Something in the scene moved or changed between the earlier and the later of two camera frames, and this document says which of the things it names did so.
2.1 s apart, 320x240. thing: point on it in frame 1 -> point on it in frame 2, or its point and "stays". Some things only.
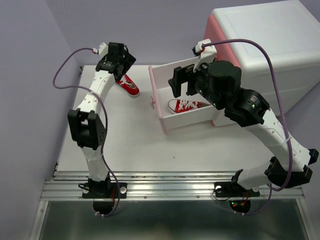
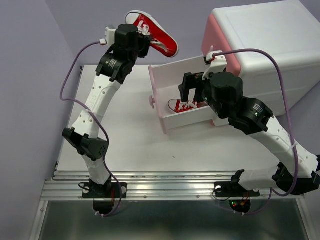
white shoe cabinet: x=291 y=30 stays
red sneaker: x=180 y=106 stays
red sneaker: x=128 y=86 -> x=160 y=40
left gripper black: x=128 y=61 -> x=144 y=41
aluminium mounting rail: x=69 y=184 stays
